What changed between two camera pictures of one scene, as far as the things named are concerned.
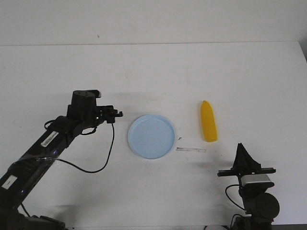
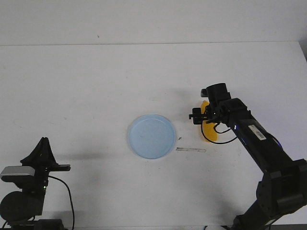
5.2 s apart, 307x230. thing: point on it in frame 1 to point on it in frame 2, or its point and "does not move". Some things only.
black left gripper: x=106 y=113 to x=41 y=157
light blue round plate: x=151 y=136 does not move
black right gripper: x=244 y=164 to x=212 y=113
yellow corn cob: x=209 y=124 does not move
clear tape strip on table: x=191 y=149 does not move
